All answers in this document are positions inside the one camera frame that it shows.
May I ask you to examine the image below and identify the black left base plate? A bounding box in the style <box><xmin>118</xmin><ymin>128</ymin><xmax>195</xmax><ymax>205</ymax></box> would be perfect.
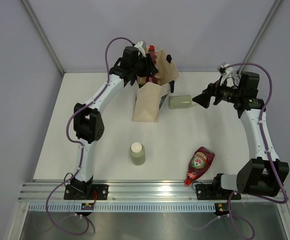
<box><xmin>63</xmin><ymin>184</ymin><xmax>109</xmax><ymax>201</ymax></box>

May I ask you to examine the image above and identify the left aluminium frame post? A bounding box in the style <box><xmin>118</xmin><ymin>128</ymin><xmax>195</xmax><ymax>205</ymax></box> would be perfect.
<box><xmin>19</xmin><ymin>0</ymin><xmax>66</xmax><ymax>77</ymax></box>

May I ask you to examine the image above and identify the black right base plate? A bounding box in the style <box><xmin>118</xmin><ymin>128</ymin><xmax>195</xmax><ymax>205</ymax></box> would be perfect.
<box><xmin>195</xmin><ymin>183</ymin><xmax>233</xmax><ymax>201</ymax></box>

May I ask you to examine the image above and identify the red Fairy dish soap bottle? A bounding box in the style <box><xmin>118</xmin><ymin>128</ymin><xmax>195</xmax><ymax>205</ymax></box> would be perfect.
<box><xmin>184</xmin><ymin>146</ymin><xmax>215</xmax><ymax>186</ymax></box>

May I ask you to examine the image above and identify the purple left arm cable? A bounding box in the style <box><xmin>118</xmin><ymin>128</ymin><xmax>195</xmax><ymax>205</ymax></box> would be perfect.
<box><xmin>44</xmin><ymin>37</ymin><xmax>136</xmax><ymax>237</ymax></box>

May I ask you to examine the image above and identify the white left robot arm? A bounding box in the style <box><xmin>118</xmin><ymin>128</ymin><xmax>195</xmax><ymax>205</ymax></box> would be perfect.
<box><xmin>70</xmin><ymin>41</ymin><xmax>158</xmax><ymax>200</ymax></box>

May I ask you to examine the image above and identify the green bottle standing white cap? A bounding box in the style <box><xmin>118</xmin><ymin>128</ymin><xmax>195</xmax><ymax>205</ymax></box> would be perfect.
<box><xmin>129</xmin><ymin>142</ymin><xmax>146</xmax><ymax>166</ymax></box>

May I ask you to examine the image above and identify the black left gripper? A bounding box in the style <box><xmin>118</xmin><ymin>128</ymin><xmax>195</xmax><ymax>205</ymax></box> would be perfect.
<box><xmin>130</xmin><ymin>53</ymin><xmax>158</xmax><ymax>77</ymax></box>

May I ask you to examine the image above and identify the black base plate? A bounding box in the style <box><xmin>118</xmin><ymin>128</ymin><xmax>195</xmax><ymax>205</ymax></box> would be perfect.
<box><xmin>195</xmin><ymin>183</ymin><xmax>233</xmax><ymax>201</ymax></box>
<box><xmin>63</xmin><ymin>184</ymin><xmax>109</xmax><ymax>201</ymax></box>

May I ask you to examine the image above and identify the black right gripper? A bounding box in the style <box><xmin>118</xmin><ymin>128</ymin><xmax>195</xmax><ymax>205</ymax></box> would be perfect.
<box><xmin>192</xmin><ymin>75</ymin><xmax>243</xmax><ymax>109</ymax></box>

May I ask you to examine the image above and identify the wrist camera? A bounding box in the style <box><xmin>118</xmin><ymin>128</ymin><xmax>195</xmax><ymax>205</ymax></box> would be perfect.
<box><xmin>217</xmin><ymin>62</ymin><xmax>239</xmax><ymax>86</ymax></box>
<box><xmin>133</xmin><ymin>41</ymin><xmax>147</xmax><ymax>57</ymax></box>

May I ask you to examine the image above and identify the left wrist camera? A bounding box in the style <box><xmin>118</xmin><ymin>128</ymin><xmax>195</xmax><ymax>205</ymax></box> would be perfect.
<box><xmin>133</xmin><ymin>41</ymin><xmax>147</xmax><ymax>57</ymax></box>

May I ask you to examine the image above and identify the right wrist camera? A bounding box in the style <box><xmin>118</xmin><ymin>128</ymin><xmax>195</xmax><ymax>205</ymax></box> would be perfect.
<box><xmin>217</xmin><ymin>62</ymin><xmax>239</xmax><ymax>86</ymax></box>

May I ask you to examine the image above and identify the right aluminium frame post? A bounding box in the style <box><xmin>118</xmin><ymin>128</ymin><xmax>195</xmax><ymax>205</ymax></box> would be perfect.
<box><xmin>242</xmin><ymin>0</ymin><xmax>284</xmax><ymax>63</ymax></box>

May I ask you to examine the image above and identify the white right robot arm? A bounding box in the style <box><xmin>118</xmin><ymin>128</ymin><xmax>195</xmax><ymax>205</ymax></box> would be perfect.
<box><xmin>192</xmin><ymin>71</ymin><xmax>290</xmax><ymax>199</ymax></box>

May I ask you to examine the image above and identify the white slotted cable duct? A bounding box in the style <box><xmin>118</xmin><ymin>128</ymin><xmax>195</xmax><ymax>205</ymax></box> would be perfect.
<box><xmin>28</xmin><ymin>202</ymin><xmax>216</xmax><ymax>213</ymax></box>

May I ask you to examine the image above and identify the aluminium frame post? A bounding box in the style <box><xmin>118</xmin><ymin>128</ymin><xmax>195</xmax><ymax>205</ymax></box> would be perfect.
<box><xmin>19</xmin><ymin>0</ymin><xmax>66</xmax><ymax>77</ymax></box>
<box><xmin>242</xmin><ymin>0</ymin><xmax>284</xmax><ymax>63</ymax></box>

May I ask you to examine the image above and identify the aluminium mounting rail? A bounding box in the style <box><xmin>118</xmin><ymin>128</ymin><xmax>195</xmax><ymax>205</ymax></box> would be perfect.
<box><xmin>17</xmin><ymin>180</ymin><xmax>286</xmax><ymax>201</ymax></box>

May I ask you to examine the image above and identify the beige canvas tote bag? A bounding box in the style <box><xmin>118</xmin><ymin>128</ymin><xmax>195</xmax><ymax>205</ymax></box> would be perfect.
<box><xmin>132</xmin><ymin>49</ymin><xmax>179</xmax><ymax>122</ymax></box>

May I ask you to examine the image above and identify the dark red bottle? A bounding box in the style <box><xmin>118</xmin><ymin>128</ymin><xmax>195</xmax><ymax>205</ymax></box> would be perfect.
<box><xmin>146</xmin><ymin>45</ymin><xmax>159</xmax><ymax>85</ymax></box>

